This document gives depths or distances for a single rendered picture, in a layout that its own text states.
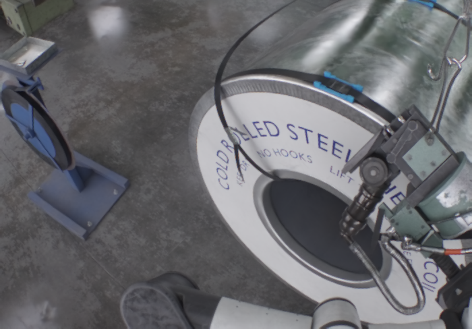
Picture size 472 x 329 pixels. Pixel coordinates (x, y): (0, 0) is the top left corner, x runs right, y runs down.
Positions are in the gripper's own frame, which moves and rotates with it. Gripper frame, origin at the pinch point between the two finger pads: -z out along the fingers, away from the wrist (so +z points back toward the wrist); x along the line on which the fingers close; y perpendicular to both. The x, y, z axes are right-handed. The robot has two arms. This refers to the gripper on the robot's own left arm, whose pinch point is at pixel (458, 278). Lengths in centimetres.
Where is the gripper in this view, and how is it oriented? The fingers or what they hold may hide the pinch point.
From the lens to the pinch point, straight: 91.3
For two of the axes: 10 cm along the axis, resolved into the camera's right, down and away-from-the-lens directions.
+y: 6.8, 7.2, -1.4
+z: -3.2, 1.1, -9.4
